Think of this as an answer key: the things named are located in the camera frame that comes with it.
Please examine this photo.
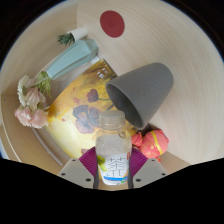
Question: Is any pale teal vase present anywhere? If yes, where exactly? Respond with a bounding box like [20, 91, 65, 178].
[45, 38, 100, 81]

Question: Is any red plush toy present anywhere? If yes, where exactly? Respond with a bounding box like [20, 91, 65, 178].
[130, 129, 170, 163]

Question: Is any pink and white flower bouquet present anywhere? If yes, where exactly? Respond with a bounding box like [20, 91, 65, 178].
[13, 70, 53, 130]

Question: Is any grey mug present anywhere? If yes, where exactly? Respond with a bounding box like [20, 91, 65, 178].
[105, 62, 175, 130]

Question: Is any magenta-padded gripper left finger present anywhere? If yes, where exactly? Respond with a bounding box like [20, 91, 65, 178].
[57, 147, 100, 190]

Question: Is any clear plastic drink bottle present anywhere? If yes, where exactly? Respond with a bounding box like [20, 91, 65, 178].
[94, 109, 133, 186]

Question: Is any flat round red coaster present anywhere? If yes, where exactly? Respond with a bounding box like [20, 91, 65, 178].
[99, 10, 126, 39]

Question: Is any yellow poppy flower painting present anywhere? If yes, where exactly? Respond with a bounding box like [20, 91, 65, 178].
[44, 59, 139, 160]

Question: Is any spiky succulent in white pot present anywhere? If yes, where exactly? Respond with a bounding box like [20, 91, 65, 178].
[56, 27, 89, 47]

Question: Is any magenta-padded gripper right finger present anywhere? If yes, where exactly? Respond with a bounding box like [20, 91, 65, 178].
[128, 146, 169, 190]

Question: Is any white light bar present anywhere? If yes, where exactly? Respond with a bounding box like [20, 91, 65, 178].
[31, 128, 64, 167]

